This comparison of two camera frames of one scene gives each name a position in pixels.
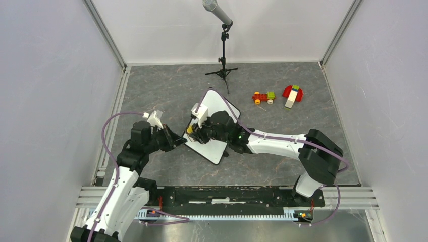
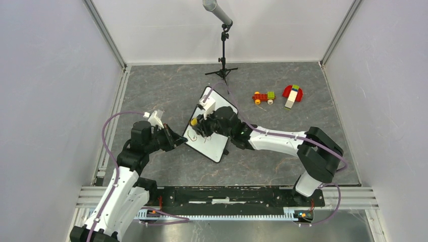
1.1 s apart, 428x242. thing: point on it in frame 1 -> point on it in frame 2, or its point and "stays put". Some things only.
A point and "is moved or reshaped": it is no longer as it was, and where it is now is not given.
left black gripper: [172, 139] stays put
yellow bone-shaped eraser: [190, 129] is moved or reshaped
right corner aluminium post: [354, 8] stays put
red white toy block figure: [293, 93] stays put
